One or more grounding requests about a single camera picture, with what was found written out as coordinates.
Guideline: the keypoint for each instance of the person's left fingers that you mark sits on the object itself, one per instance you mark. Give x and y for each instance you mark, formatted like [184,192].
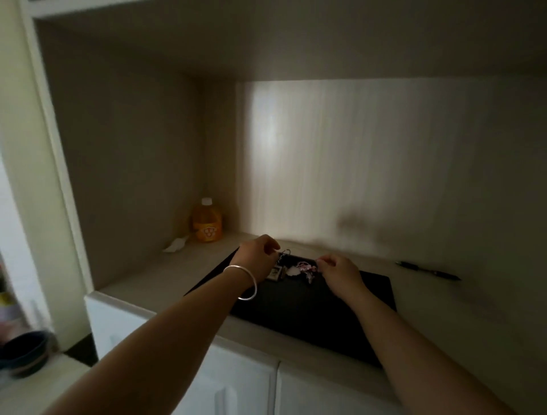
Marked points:
[271,250]

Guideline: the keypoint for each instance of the orange juice bottle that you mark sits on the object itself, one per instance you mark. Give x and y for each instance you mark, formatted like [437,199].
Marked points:
[207,222]

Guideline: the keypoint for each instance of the dark blue bowl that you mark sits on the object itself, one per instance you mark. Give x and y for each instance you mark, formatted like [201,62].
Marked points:
[23,352]

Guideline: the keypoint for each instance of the white cabinet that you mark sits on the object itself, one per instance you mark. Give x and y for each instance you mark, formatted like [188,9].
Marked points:
[239,380]

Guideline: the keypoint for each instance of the person's left hand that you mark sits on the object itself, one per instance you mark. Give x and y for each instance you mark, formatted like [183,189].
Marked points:
[255,258]

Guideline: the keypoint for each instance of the person's left forearm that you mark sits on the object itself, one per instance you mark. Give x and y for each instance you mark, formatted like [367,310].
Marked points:
[164,342]

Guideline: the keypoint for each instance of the person's right fingers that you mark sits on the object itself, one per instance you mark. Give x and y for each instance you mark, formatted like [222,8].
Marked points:
[325,264]

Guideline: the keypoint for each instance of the white crumpled wrapper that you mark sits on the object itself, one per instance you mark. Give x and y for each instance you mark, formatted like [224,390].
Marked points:
[176,244]

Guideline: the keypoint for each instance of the black mat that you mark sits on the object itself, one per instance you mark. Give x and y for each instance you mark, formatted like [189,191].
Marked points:
[299,308]

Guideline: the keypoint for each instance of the person's right forearm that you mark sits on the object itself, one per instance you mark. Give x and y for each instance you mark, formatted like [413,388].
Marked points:
[418,355]

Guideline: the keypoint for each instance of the person's right hand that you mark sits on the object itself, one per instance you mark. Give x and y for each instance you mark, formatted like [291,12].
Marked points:
[342,275]

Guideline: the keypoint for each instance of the black pen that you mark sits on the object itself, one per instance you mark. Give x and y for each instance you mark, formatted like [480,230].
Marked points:
[427,271]

